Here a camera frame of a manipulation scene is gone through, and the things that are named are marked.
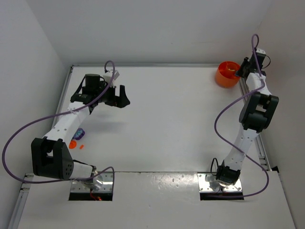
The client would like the orange round lego piece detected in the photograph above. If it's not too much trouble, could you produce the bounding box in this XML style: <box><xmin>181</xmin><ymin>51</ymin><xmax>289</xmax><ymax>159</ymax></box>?
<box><xmin>69</xmin><ymin>140</ymin><xmax>77</xmax><ymax>149</ymax></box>

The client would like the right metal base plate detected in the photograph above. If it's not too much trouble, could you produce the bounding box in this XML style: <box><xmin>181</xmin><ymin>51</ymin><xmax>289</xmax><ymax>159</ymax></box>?
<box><xmin>197</xmin><ymin>173</ymin><xmax>243</xmax><ymax>193</ymax></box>

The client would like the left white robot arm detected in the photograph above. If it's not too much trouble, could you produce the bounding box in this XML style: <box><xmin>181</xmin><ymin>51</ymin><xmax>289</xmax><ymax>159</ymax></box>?
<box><xmin>31</xmin><ymin>70</ymin><xmax>130</xmax><ymax>180</ymax></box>

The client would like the metal base plate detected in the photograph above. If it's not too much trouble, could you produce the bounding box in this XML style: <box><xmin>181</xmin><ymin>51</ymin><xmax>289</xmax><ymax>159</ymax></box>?
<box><xmin>197</xmin><ymin>173</ymin><xmax>243</xmax><ymax>193</ymax></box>
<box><xmin>70</xmin><ymin>172</ymin><xmax>113</xmax><ymax>193</ymax></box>

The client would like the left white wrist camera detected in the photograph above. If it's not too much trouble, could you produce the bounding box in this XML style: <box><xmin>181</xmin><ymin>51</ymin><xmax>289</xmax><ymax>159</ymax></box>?
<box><xmin>102</xmin><ymin>70</ymin><xmax>120</xmax><ymax>84</ymax></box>

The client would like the purple round lego piece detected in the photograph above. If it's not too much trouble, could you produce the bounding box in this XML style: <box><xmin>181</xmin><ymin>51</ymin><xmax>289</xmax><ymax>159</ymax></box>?
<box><xmin>73</xmin><ymin>128</ymin><xmax>85</xmax><ymax>140</ymax></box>

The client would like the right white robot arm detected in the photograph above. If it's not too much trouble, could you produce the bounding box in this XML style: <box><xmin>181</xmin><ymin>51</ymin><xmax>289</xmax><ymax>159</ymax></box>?
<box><xmin>215</xmin><ymin>48</ymin><xmax>279</xmax><ymax>186</ymax></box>

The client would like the orange round divided container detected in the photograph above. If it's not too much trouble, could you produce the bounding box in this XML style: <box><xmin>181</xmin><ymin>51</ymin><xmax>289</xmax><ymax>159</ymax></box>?
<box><xmin>215</xmin><ymin>61</ymin><xmax>240</xmax><ymax>88</ymax></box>

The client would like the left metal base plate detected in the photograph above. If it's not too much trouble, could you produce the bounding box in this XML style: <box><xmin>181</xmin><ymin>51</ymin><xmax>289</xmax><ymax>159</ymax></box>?
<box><xmin>70</xmin><ymin>172</ymin><xmax>113</xmax><ymax>193</ymax></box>

